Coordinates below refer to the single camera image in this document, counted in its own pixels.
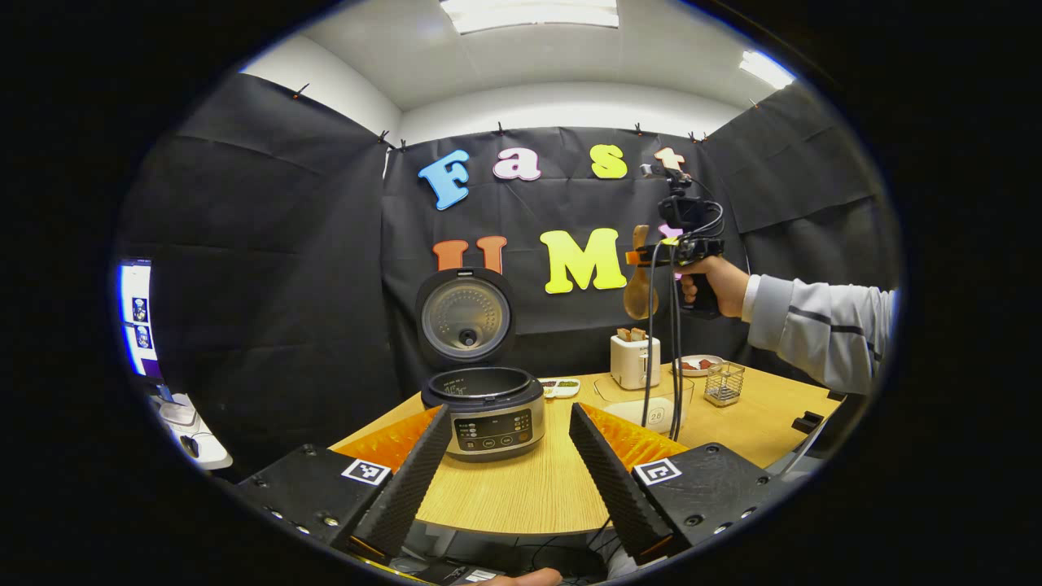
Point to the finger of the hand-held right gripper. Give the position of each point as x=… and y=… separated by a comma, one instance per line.
x=647, y=255

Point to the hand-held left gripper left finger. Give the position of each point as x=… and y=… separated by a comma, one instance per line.
x=403, y=488

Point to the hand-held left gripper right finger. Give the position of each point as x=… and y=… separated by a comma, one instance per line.
x=619, y=488

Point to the wooden spoon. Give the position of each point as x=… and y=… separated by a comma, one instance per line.
x=641, y=297

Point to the clear container of rice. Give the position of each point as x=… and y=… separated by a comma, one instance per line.
x=627, y=411

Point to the grey rice cooker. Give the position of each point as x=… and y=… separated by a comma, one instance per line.
x=488, y=423

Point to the person's grey trouser legs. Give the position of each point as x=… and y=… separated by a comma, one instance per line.
x=625, y=566

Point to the white toaster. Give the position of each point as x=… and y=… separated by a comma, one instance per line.
x=635, y=365

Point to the white divided condiment dish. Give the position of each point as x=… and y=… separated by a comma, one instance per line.
x=560, y=388

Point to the white round plate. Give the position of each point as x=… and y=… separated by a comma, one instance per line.
x=700, y=371

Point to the small ceiling light panel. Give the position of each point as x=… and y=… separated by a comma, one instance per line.
x=765, y=69

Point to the small black block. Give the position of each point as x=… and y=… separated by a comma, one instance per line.
x=807, y=422

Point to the white side desk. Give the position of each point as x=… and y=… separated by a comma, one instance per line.
x=191, y=435

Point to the black backdrop cloth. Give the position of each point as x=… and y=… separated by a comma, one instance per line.
x=269, y=285

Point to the long ceiling light panel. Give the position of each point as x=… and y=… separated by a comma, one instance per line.
x=529, y=12

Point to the lit computer monitor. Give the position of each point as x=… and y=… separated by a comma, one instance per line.
x=138, y=317

